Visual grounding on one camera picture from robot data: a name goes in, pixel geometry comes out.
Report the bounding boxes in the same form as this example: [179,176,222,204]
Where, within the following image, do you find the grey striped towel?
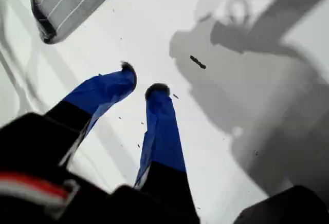
[25,0,129,45]

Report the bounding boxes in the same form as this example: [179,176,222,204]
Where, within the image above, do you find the small dark fluff scrap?
[189,55,207,70]

